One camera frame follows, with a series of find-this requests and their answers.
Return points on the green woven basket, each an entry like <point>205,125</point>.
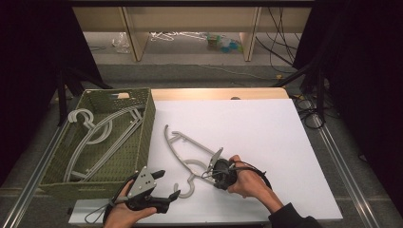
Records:
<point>126,164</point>

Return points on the clear plastic bag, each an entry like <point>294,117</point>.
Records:
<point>122,42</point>

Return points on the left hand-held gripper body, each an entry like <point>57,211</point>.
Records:
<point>142,183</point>

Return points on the aluminium rail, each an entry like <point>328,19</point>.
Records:
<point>345,171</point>
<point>31,186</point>

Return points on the white table sheet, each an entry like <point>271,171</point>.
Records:
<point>269,133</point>

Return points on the black metal stand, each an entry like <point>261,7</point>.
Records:
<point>320,95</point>
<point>61,95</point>

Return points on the black curtain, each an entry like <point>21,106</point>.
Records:
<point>28,63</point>
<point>364,79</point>

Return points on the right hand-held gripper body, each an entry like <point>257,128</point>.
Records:
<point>225,174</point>

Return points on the colourful plastic toys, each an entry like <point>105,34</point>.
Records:
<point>225,44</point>

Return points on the grey plastic clothes hanger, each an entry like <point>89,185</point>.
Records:
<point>192,187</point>
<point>91,126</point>

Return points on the person's left hand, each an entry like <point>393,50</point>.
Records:
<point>118,218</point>

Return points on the person's right hand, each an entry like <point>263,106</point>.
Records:
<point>250,183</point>

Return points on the light wooden shelf frame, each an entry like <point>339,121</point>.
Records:
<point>133,38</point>

